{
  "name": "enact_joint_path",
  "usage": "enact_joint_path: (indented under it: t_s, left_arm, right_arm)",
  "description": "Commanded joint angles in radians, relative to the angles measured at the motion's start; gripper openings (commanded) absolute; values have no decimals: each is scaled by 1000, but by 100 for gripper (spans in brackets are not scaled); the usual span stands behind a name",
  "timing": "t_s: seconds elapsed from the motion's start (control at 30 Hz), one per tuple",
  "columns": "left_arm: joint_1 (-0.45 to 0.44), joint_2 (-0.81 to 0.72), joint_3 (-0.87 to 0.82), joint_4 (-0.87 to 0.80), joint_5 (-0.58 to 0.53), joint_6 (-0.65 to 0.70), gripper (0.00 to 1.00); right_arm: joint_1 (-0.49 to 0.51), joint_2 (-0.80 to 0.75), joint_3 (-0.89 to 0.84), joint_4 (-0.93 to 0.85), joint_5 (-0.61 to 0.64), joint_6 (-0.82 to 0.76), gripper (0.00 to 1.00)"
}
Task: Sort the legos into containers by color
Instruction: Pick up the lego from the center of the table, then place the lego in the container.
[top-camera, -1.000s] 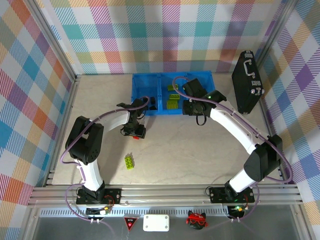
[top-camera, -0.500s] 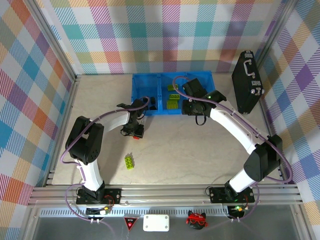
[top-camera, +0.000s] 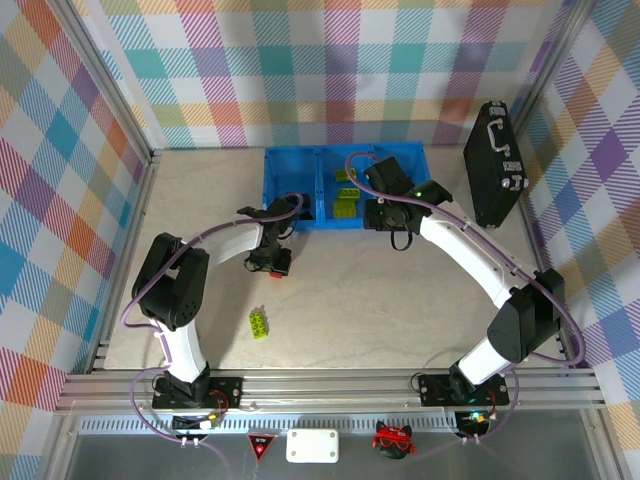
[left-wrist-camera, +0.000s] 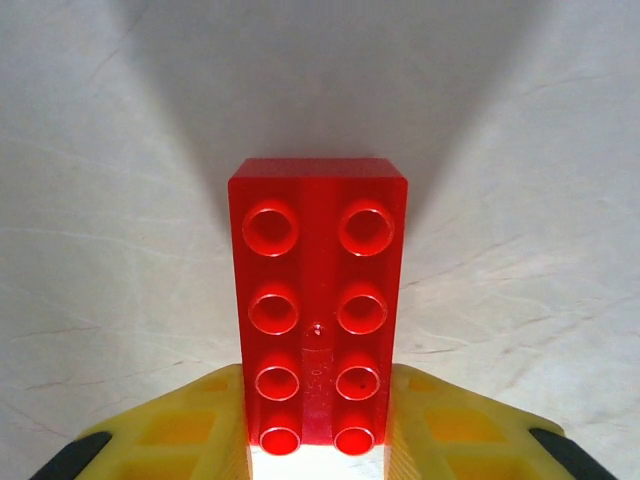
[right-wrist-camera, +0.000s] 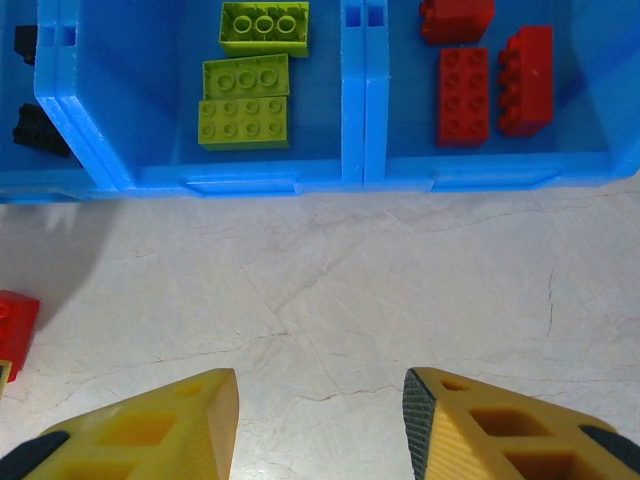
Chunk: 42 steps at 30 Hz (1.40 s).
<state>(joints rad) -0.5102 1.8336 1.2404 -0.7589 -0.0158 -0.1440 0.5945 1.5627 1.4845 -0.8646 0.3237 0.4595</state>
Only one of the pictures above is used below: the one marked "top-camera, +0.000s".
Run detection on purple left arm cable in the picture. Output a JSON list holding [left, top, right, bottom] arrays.
[[122, 193, 304, 446]]

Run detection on black cat toy red glasses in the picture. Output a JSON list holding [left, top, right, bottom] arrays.
[[372, 420, 418, 459]]

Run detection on blue three-compartment bin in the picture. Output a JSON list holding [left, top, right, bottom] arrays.
[[263, 143, 432, 234]]

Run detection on white plastic box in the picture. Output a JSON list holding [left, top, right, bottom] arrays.
[[285, 428, 340, 464]]

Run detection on aluminium frame post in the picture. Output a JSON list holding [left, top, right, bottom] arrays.
[[47, 0, 164, 166], [509, 0, 604, 146]]

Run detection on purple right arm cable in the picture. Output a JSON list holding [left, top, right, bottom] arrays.
[[347, 152, 586, 446]]

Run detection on slotted metal strip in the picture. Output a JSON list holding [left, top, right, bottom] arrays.
[[79, 417, 461, 435]]

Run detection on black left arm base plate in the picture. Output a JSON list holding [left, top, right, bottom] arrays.
[[151, 377, 245, 409]]

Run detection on black controller board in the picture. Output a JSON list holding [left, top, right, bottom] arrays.
[[172, 413, 224, 432], [455, 409, 494, 435]]

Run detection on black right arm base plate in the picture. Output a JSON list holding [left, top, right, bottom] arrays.
[[417, 373, 511, 407]]

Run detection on black briefcase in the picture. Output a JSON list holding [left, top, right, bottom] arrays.
[[462, 99, 531, 230]]

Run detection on red triangle emblem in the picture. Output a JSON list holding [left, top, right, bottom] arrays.
[[247, 433, 277, 464]]

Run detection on aluminium side rail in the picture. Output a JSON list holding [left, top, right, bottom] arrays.
[[87, 149, 164, 375]]

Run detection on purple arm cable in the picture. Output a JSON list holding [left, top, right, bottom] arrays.
[[122, 193, 304, 446], [347, 152, 586, 446]]

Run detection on aluminium frame rail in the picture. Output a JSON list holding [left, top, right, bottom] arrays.
[[53, 368, 610, 415]]

